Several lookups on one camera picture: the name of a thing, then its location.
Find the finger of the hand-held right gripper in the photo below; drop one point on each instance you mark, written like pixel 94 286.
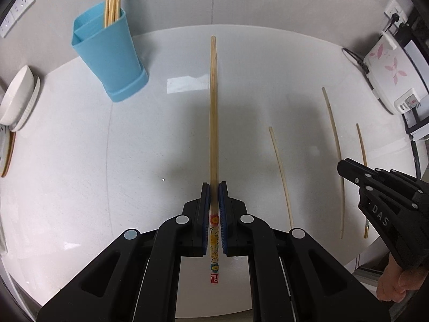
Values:
pixel 352 171
pixel 402 186

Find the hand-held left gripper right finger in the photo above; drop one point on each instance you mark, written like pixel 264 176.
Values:
pixel 222 208

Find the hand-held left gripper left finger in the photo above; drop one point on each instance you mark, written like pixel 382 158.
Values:
pixel 207 208

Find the light blue chopstick holder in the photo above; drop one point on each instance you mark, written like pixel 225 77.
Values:
pixel 110 60

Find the person's right hand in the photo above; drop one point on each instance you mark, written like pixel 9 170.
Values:
pixel 392 281

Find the pale plain wooden chopstick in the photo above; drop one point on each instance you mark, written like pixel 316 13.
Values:
pixel 337 147

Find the dark brown wooden chopstick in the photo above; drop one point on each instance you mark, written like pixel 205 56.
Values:
pixel 361 144

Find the black and white appliance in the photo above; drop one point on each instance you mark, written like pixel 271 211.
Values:
pixel 415 124

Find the thin bamboo chopstick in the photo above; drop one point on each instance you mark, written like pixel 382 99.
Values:
pixel 281 177

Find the white rice cooker pink flowers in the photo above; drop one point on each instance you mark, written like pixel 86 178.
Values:
pixel 385 70

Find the dark appliance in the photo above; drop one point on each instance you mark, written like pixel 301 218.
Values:
pixel 415 30

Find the white ribbed dish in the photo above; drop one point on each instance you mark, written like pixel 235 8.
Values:
pixel 30 107

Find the plate with wooden rim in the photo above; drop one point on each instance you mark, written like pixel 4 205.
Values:
pixel 7 154

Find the white bowl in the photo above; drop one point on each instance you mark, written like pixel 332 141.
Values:
pixel 15 97

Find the white wall socket with plug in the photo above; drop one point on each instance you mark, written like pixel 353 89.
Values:
pixel 395 10

